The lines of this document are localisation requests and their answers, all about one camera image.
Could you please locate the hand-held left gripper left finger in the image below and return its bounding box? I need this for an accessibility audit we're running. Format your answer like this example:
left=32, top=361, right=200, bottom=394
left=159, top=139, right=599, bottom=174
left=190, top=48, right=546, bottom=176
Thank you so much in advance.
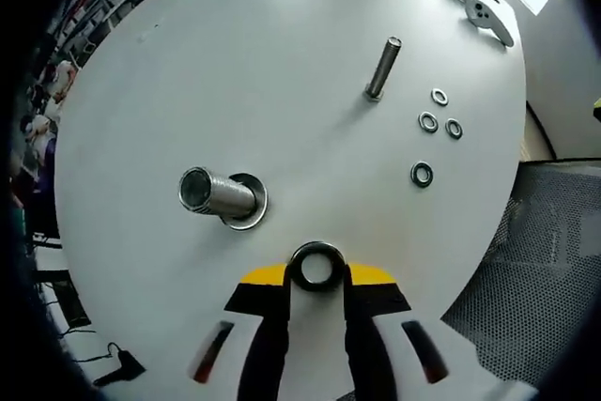
left=171, top=260, right=293, bottom=401

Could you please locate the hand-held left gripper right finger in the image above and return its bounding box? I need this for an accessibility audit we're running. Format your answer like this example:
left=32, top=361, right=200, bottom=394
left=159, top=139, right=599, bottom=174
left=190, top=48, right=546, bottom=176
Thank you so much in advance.
left=344, top=260, right=475, bottom=401

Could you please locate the large steel washer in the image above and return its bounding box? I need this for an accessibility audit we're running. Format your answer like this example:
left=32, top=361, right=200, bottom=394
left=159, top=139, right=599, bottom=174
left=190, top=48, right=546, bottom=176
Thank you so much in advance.
left=286, top=240, right=349, bottom=293
left=220, top=171, right=270, bottom=232

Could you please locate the thick threaded steel stud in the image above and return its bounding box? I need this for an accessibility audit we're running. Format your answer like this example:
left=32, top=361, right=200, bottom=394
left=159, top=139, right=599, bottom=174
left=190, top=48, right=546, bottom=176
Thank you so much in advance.
left=177, top=165, right=262, bottom=228

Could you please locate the thin threaded steel stud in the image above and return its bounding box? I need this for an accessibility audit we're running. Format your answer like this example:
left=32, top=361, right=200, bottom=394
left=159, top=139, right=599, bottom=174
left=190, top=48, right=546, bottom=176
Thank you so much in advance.
left=363, top=36, right=404, bottom=104

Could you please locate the white mesh office chair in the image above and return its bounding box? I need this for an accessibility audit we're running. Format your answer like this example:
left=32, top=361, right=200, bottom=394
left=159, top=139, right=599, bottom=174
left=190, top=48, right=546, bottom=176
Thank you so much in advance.
left=440, top=156, right=601, bottom=388

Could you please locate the black computer mouse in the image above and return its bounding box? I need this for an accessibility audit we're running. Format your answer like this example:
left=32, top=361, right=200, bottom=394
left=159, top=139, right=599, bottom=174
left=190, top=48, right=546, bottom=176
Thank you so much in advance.
left=92, top=343, right=146, bottom=388

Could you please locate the white desk with black legs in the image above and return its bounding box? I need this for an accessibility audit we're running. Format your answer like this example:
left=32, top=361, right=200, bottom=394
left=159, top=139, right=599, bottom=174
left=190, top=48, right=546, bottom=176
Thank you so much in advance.
left=27, top=240, right=102, bottom=374

